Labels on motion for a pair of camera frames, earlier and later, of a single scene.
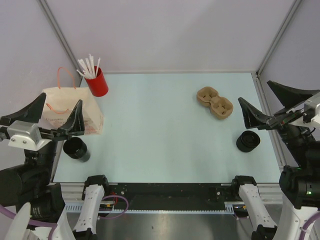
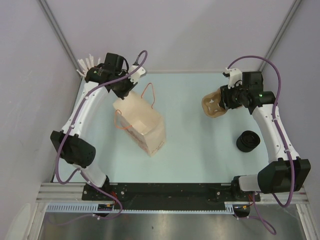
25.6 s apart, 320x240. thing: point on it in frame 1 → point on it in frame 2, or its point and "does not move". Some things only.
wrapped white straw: (80, 73) does not move
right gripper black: (253, 116) → (225, 100)
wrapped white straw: (84, 67) does not move
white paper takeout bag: (59, 103) → (145, 126)
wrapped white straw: (88, 66) does not move
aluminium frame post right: (270, 51) does not move
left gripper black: (75, 123) → (121, 94)
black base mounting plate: (169, 194) does not move
